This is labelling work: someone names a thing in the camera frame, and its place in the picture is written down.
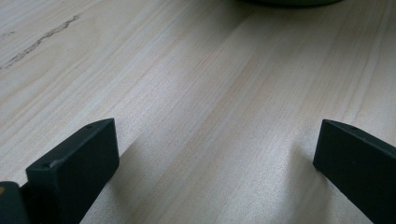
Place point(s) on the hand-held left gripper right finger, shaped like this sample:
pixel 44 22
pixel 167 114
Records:
pixel 358 168

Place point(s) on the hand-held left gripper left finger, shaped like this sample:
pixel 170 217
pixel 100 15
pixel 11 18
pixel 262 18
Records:
pixel 74 171

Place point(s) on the green plastic trash bin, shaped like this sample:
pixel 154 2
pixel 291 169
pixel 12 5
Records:
pixel 289 2

